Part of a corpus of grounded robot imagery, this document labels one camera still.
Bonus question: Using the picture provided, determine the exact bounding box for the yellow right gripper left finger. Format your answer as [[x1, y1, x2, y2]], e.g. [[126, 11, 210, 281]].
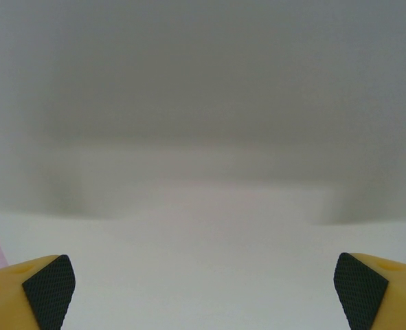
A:
[[0, 254, 77, 330]]

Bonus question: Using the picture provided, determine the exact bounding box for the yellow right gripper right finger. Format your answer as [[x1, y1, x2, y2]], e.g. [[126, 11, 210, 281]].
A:
[[332, 252, 406, 330]]

